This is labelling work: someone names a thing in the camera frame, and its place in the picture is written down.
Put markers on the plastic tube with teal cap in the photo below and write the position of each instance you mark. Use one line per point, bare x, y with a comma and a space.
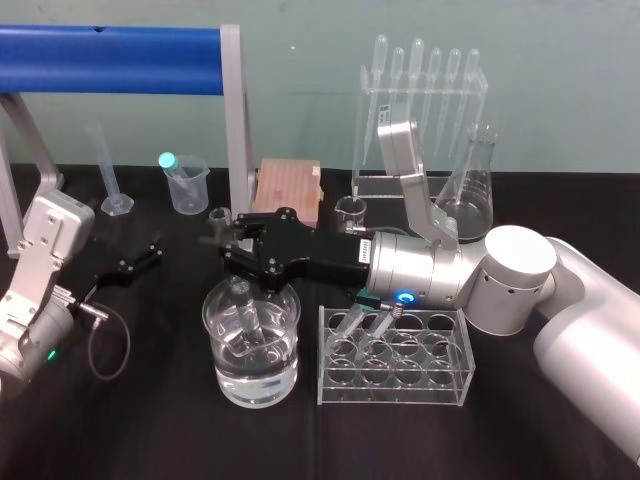
172, 165

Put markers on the clear plastic transfer pipette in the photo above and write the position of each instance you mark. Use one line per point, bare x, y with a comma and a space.
453, 65
397, 65
434, 65
471, 65
417, 57
381, 55

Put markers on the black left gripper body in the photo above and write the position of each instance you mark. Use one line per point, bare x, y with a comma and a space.
102, 265

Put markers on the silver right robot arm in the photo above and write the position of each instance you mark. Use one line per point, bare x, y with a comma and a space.
510, 280

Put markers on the blue cylindrical tube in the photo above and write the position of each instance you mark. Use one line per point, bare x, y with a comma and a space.
110, 60

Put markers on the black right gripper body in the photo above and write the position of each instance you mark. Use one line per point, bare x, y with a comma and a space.
320, 257

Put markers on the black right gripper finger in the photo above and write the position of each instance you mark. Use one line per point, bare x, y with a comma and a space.
250, 262
270, 220

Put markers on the small glass beaker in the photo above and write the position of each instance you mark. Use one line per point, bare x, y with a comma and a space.
350, 210
219, 217

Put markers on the grey metal angled brace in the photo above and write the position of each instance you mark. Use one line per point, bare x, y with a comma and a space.
35, 145

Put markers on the clear glass test tube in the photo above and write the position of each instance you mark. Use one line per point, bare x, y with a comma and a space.
344, 324
248, 320
376, 331

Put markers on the grey metal upright post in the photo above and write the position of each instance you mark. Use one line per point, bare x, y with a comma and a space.
239, 125

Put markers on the clear glass conical flask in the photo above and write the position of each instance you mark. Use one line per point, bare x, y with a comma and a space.
467, 210

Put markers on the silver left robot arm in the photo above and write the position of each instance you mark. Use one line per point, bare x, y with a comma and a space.
45, 230

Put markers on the clear plastic measuring beaker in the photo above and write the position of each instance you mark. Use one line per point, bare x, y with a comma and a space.
192, 192

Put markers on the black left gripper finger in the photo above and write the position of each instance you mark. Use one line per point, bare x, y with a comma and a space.
142, 260

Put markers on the black table cloth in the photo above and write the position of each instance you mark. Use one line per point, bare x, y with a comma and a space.
165, 430

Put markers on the large glass beaker with water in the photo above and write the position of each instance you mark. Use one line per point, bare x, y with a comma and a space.
250, 365

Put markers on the clear acrylic pipette stand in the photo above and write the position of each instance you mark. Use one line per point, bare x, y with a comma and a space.
367, 150

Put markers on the clear acrylic test tube rack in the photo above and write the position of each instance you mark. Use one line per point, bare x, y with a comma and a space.
400, 375

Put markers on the clear plastic graduated cylinder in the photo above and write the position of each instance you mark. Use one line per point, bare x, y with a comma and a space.
107, 170

